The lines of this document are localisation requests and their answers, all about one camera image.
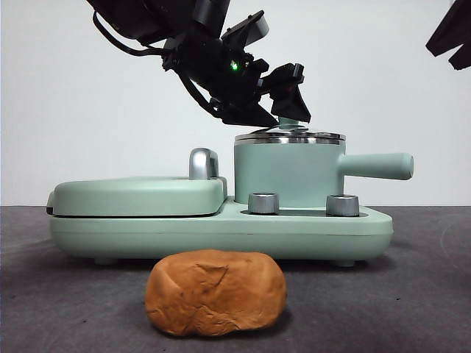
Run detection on green griddle lid, silver handle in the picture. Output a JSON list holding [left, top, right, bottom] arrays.
[[46, 147, 230, 218]]

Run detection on green breakfast machine base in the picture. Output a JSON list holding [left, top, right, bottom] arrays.
[[46, 175, 394, 268]]

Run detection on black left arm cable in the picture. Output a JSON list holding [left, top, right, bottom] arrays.
[[91, 10, 174, 60]]

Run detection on brown potato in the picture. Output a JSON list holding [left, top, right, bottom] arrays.
[[144, 249, 288, 338]]

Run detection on glass lid with green knob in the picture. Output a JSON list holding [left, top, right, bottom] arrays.
[[235, 115, 347, 144]]

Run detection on silver control knob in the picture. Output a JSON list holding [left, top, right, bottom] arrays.
[[326, 193, 360, 217], [248, 191, 281, 214]]

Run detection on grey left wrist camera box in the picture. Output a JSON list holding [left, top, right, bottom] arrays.
[[219, 10, 269, 51]]

